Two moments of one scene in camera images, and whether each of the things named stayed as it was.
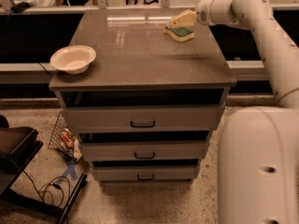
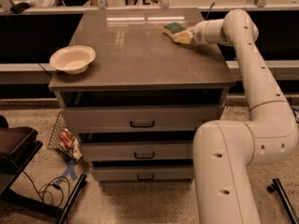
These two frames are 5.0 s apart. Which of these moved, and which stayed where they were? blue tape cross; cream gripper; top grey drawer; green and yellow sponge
Moved: cream gripper
Stayed: green and yellow sponge; blue tape cross; top grey drawer
